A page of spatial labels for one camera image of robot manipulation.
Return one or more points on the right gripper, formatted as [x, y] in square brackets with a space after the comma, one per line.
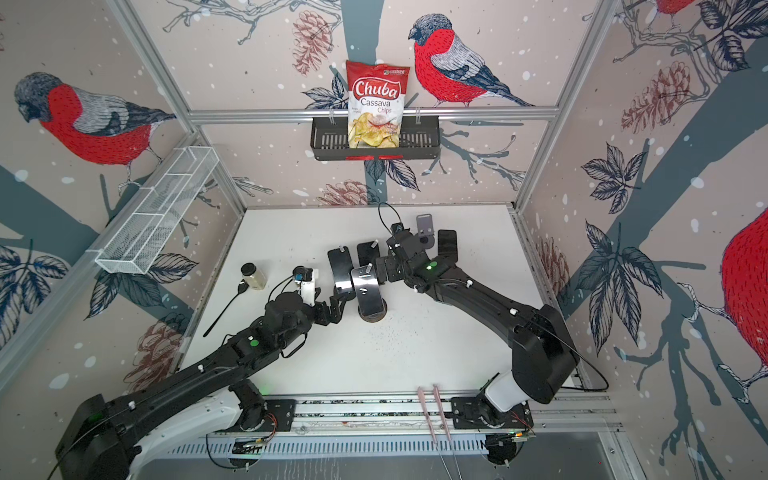
[388, 265]

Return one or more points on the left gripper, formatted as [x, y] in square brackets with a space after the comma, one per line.
[326, 317]

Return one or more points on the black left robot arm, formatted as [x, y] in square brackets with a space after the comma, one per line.
[102, 438]

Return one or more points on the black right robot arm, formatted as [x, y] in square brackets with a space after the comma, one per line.
[543, 351]

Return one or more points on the black phone far left stand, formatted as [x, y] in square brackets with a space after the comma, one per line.
[341, 266]

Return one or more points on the black-lid pale spice jar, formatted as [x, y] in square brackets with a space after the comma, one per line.
[253, 276]

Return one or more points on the black spoon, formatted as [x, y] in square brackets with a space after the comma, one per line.
[242, 287]

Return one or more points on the pink chopstick right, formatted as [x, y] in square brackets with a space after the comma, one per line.
[445, 427]

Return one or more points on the Chuba cassava chips bag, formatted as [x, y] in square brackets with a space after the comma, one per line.
[376, 103]

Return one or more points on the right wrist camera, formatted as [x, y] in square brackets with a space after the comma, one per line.
[397, 228]

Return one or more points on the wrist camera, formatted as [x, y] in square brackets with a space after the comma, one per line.
[304, 278]
[397, 228]

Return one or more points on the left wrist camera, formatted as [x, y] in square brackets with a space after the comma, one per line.
[304, 278]

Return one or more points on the black wall basket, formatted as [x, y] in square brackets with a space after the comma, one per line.
[415, 138]

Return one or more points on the base rail plate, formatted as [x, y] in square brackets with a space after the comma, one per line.
[366, 426]

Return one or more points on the white wire mesh shelf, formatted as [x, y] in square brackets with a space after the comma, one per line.
[142, 236]

